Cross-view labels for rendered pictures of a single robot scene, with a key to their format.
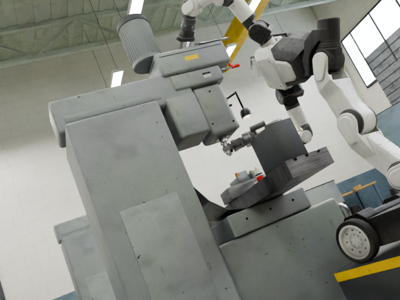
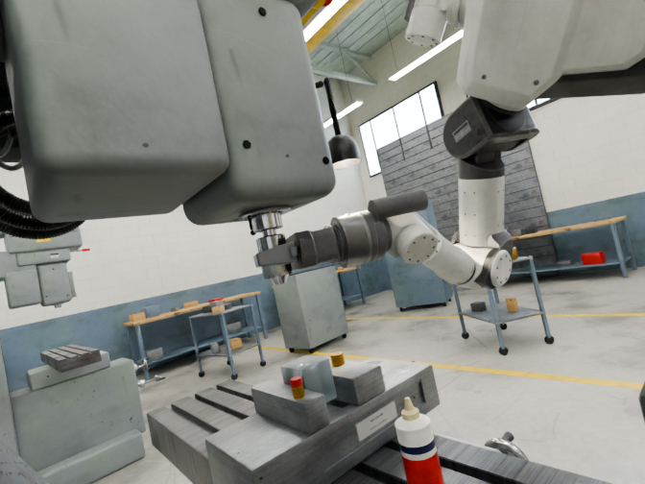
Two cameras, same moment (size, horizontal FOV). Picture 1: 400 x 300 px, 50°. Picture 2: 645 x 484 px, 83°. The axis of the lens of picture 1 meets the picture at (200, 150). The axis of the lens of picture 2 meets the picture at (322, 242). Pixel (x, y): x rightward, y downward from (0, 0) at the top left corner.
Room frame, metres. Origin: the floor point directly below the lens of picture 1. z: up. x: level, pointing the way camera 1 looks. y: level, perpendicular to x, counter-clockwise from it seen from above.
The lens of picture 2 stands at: (1.93, -0.06, 1.22)
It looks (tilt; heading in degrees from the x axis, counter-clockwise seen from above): 3 degrees up; 343
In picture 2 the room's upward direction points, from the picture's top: 12 degrees counter-clockwise
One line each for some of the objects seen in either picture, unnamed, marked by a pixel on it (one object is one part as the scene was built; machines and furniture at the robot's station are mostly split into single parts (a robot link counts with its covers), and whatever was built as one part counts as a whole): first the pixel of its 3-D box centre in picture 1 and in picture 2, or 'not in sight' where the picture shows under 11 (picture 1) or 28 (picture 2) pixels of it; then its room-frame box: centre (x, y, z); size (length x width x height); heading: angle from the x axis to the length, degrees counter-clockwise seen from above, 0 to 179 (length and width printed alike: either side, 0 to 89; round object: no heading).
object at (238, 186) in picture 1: (250, 184); (329, 406); (2.51, -0.19, 0.99); 0.35 x 0.15 x 0.11; 112
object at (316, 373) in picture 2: (242, 177); (308, 381); (2.50, -0.16, 1.04); 0.06 x 0.05 x 0.06; 22
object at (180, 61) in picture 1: (188, 68); not in sight; (2.51, -0.14, 1.81); 0.47 x 0.26 x 0.16; 113
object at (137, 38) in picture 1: (140, 43); not in sight; (2.42, 0.08, 2.05); 0.20 x 0.20 x 0.32
